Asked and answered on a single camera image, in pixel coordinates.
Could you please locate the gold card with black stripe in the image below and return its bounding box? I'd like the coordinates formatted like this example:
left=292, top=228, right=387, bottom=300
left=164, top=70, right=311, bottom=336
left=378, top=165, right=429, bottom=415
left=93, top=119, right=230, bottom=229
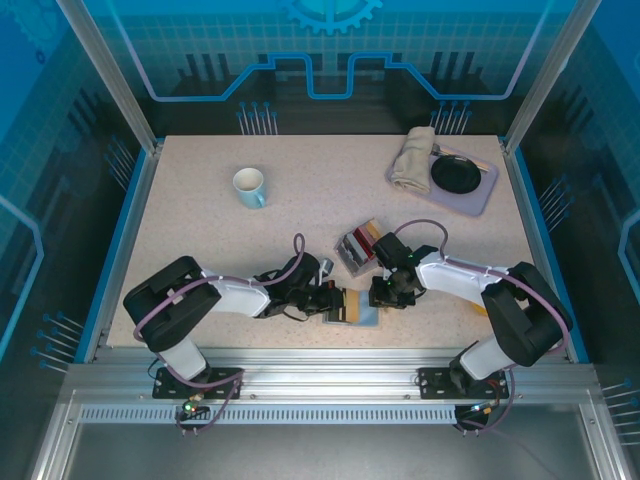
left=327, top=288, right=362, bottom=325

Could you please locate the row of colour swatches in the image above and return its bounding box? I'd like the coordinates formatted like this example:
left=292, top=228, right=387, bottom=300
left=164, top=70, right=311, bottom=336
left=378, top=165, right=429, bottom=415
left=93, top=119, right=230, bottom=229
left=321, top=287, right=385, bottom=332

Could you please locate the small striped box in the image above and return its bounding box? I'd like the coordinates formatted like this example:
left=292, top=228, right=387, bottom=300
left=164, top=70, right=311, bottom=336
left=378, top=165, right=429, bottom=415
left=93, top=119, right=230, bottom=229
left=333, top=216, right=390, bottom=278

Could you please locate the beige folded cloth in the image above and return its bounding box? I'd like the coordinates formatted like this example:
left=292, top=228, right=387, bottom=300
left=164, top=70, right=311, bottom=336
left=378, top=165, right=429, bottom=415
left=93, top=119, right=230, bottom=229
left=390, top=126, right=436, bottom=194

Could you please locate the light blue mug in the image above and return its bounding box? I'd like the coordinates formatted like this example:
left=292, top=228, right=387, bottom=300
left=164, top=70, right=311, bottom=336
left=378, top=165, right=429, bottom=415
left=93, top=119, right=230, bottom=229
left=232, top=167, right=267, bottom=210

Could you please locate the black round plate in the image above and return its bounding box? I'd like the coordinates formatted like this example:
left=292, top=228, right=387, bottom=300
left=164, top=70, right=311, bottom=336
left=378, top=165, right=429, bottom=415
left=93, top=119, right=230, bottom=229
left=430, top=154, right=482, bottom=195

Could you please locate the lavender tray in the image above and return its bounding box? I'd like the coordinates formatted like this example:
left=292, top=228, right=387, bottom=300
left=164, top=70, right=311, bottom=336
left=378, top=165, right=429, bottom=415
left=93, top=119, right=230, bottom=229
left=384, top=142, right=500, bottom=217

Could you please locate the wooden utensil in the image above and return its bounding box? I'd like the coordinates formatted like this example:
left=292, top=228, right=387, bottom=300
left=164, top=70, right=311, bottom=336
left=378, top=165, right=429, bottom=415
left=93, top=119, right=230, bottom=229
left=432, top=142, right=490, bottom=171

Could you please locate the aluminium table rail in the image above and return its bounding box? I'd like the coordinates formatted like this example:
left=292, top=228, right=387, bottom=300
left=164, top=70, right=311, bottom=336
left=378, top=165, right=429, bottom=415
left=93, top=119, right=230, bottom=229
left=67, top=347, right=599, bottom=401

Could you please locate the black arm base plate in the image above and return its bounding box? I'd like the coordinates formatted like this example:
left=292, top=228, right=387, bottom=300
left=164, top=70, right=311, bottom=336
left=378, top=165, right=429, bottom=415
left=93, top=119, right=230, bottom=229
left=417, top=367, right=509, bottom=401
left=152, top=367, right=244, bottom=401

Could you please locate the slotted cable duct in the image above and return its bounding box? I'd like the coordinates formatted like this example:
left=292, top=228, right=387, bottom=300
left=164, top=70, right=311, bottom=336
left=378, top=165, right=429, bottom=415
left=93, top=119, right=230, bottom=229
left=78, top=405, right=459, bottom=426

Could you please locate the aluminium frame post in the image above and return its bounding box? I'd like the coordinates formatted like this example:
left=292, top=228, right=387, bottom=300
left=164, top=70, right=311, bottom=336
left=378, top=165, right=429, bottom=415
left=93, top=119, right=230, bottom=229
left=56, top=0, right=164, bottom=154
left=502, top=0, right=601, bottom=154

